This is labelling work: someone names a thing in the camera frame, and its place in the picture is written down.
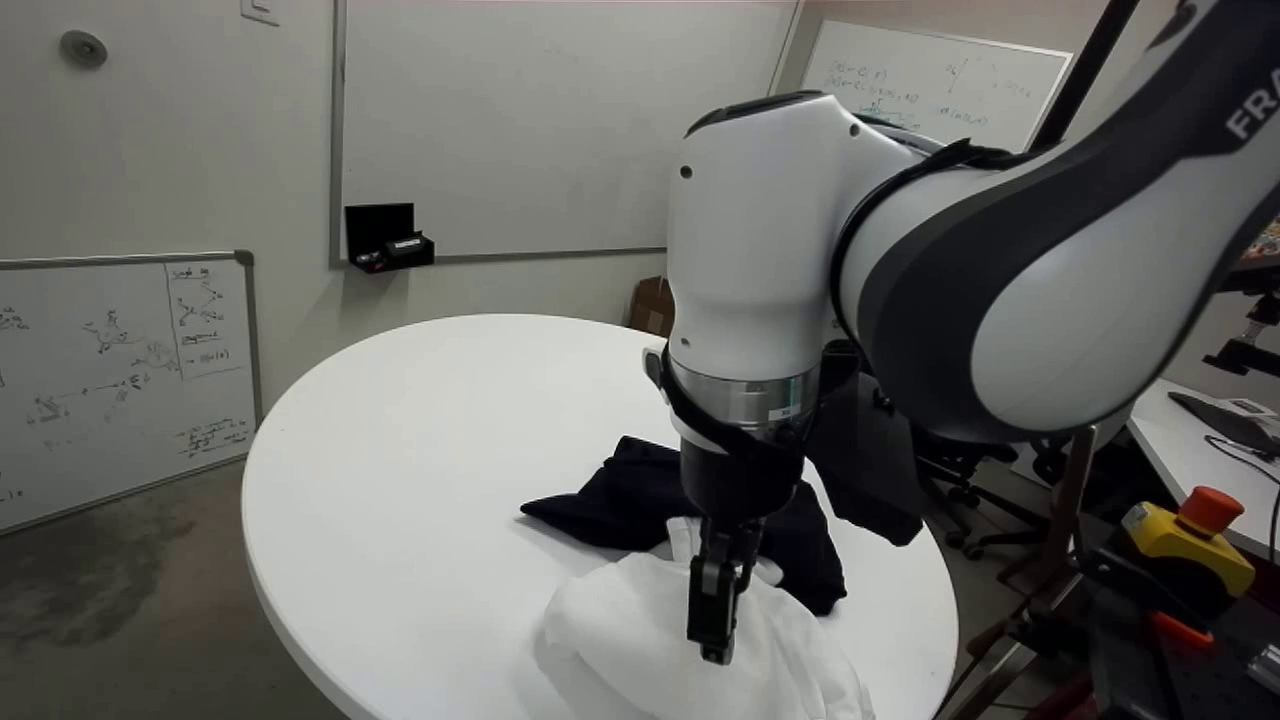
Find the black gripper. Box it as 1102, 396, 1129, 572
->
671, 421, 813, 668

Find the white cloth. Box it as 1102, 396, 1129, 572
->
531, 515, 879, 720

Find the black cloth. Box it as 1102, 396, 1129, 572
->
514, 434, 853, 622

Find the metal tripod stand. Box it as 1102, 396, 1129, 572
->
930, 421, 1113, 720

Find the black stand with pole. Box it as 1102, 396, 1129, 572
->
1033, 0, 1142, 152

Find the grey office chair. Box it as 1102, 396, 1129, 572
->
917, 423, 1077, 563

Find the small brown cardboard box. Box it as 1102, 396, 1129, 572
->
629, 271, 675, 336

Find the black red equipment base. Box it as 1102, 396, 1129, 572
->
1053, 551, 1280, 720

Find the yellow red emergency stop button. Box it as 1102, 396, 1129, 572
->
1114, 485, 1258, 604

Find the white desk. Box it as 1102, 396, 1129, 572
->
1122, 372, 1280, 557

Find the black marker holder box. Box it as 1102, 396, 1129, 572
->
339, 200, 440, 276

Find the black keyboard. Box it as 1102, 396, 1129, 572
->
1168, 388, 1280, 466

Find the whiteboard with green writing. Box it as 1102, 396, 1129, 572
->
795, 12, 1077, 156

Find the small whiteboard with drawings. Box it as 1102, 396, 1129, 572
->
0, 247, 265, 537

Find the large blank wall whiteboard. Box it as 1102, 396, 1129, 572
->
323, 0, 802, 271

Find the round grey wall sensor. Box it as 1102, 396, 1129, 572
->
56, 30, 113, 73

